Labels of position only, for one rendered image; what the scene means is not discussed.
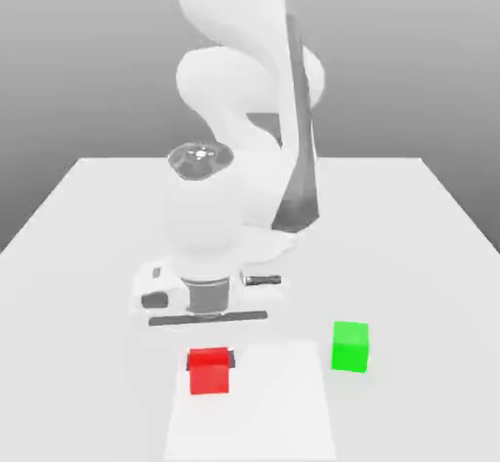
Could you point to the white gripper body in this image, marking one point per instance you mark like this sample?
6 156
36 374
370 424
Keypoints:
211 331

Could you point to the small red cube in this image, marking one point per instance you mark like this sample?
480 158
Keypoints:
209 376

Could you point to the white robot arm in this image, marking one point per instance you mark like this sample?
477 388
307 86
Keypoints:
230 91

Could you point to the small green cube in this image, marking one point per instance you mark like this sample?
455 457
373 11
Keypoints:
349 346

